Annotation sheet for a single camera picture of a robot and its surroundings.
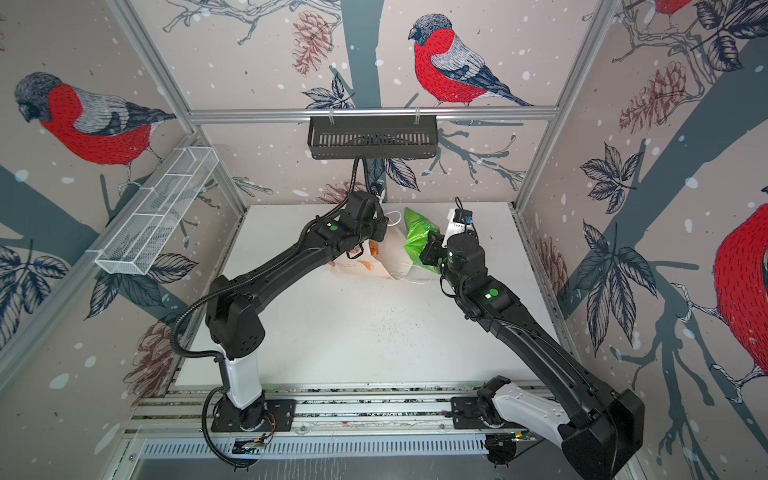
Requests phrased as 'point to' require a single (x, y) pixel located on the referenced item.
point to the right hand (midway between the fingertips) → (424, 234)
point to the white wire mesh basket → (139, 236)
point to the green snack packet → (417, 230)
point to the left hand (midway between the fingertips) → (380, 217)
